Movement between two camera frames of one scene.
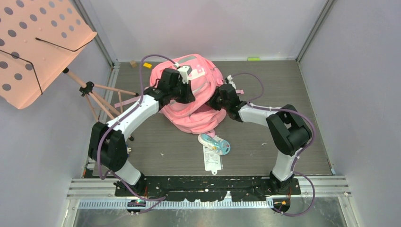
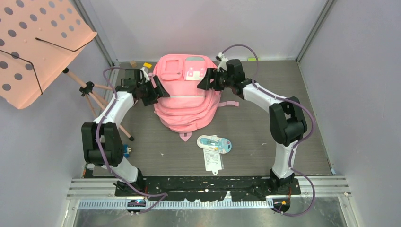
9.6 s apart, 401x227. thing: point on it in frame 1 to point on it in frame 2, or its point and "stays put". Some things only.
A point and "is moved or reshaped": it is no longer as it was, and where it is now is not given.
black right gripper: [212, 103] to [211, 74]
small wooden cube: [133, 63] stays put
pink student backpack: [203, 78] is moved or reshaped
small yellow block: [147, 65] stays put
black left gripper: [189, 97] to [156, 92]
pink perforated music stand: [39, 39] stays put
